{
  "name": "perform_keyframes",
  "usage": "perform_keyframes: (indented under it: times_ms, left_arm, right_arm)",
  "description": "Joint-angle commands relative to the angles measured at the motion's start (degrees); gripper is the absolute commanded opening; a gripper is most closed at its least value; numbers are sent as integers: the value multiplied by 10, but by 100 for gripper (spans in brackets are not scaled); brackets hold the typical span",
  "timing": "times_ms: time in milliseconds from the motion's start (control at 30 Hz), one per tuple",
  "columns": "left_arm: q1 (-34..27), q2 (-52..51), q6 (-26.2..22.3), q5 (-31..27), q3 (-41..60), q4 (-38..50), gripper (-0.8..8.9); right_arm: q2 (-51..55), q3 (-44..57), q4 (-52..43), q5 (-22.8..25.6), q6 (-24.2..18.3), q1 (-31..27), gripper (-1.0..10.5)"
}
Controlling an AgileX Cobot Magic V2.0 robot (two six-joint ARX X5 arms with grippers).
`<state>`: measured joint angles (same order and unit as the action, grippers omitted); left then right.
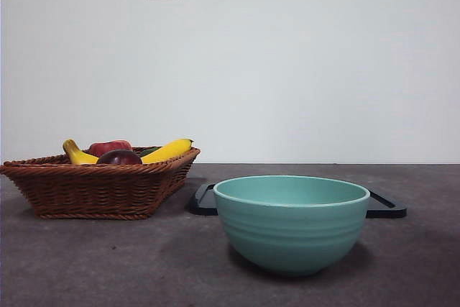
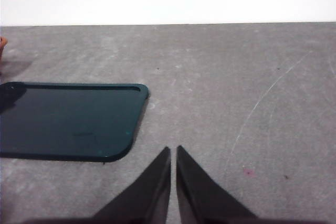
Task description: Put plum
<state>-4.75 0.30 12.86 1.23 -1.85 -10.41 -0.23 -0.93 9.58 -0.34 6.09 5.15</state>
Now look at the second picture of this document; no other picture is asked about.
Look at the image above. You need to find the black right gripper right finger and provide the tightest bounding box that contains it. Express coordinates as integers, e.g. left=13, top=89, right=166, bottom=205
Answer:
left=175, top=145, right=259, bottom=224

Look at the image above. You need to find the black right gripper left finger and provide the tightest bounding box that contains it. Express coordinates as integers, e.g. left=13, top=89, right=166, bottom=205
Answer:
left=91, top=146, right=172, bottom=224

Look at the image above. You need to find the dark green rectangular tray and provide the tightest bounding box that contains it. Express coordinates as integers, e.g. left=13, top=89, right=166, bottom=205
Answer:
left=0, top=82, right=150, bottom=162

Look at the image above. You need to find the brown wicker basket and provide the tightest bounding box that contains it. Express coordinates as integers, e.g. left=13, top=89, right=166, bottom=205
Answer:
left=0, top=36, right=8, bottom=62

